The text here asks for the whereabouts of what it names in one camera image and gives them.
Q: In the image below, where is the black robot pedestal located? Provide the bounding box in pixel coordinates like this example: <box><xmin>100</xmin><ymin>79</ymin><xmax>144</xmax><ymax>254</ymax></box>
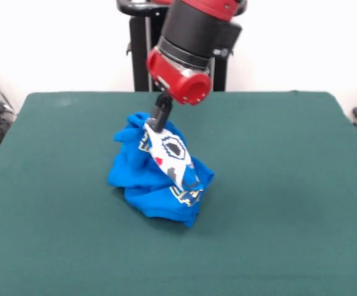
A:
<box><xmin>116</xmin><ymin>0</ymin><xmax>247</xmax><ymax>93</ymax></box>

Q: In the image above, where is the dark green tablecloth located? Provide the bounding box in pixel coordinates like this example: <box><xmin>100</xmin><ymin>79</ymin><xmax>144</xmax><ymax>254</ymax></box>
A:
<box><xmin>0</xmin><ymin>90</ymin><xmax>357</xmax><ymax>296</ymax></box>

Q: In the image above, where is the blue printed t-shirt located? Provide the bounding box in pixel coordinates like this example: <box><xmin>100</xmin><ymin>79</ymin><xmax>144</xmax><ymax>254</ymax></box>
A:
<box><xmin>107</xmin><ymin>111</ymin><xmax>216</xmax><ymax>228</ymax></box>

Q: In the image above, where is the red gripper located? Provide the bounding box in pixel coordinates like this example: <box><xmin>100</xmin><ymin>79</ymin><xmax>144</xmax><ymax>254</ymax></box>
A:
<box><xmin>146</xmin><ymin>46</ymin><xmax>212</xmax><ymax>132</ymax></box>

